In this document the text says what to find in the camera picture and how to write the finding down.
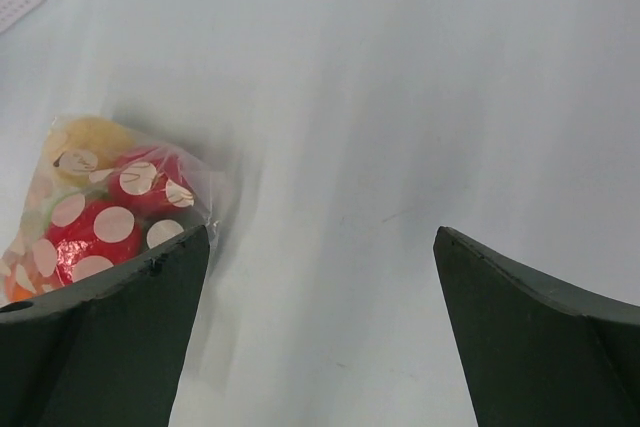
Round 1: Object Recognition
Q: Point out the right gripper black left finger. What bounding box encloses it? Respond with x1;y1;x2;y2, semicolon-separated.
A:
1;226;209;426

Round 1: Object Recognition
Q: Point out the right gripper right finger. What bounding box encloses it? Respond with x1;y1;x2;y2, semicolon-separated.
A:
433;227;639;426

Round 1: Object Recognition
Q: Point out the clear dotted zip bag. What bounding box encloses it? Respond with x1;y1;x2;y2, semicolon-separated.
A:
1;116;229;304

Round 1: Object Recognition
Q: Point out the yellow pear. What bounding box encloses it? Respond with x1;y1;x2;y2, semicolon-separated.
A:
43;116;135;187

